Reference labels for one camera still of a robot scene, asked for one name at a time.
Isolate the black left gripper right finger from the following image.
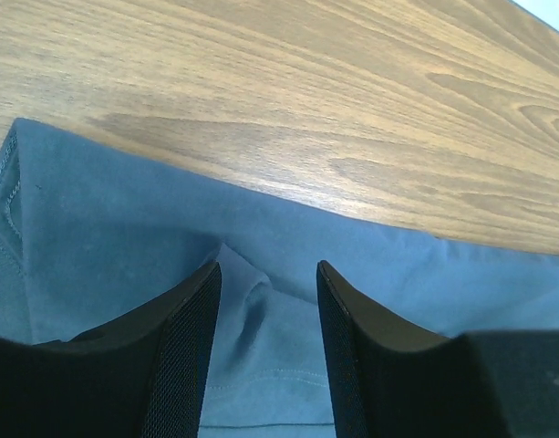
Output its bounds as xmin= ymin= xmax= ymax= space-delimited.
xmin=316 ymin=262 xmax=559 ymax=437

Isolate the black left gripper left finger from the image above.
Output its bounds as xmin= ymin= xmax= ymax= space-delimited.
xmin=0 ymin=262 xmax=222 ymax=437

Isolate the teal blue t-shirt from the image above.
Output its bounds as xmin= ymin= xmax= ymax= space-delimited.
xmin=0 ymin=119 xmax=559 ymax=437

